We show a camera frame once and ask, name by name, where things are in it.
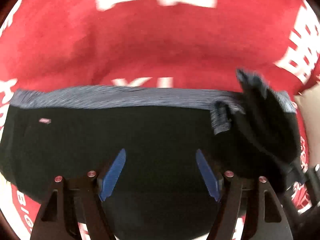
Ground red blanket with white print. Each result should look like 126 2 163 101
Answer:
1 0 319 239

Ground black pants with grey waistband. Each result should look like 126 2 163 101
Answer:
1 70 300 239

